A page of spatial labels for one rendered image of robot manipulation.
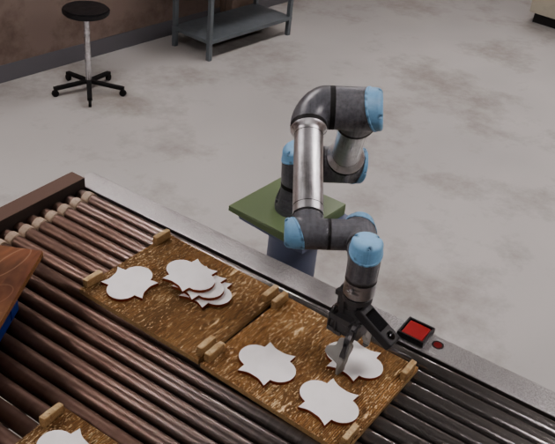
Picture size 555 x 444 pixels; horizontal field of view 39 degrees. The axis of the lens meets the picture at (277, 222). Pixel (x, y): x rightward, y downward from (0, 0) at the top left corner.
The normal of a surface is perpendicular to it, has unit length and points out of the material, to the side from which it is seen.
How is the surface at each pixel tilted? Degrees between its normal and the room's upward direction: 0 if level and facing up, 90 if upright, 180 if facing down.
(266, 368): 0
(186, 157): 0
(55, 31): 90
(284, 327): 0
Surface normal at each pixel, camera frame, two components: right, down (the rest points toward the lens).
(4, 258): 0.09, -0.83
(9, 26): 0.76, 0.42
